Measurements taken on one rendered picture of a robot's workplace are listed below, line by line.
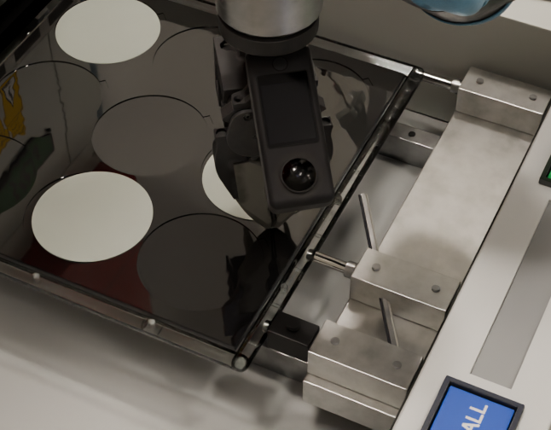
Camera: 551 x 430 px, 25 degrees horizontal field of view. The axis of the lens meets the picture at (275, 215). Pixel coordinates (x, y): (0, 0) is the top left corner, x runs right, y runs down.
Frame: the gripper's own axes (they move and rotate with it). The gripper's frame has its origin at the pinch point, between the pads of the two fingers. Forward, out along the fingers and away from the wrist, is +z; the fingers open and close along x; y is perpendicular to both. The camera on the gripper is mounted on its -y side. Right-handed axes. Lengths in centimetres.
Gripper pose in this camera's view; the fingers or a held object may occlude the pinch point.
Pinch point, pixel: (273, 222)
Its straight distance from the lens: 100.1
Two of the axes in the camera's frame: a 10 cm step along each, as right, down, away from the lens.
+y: -1.5, -7.3, 6.6
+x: -9.9, 1.1, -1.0
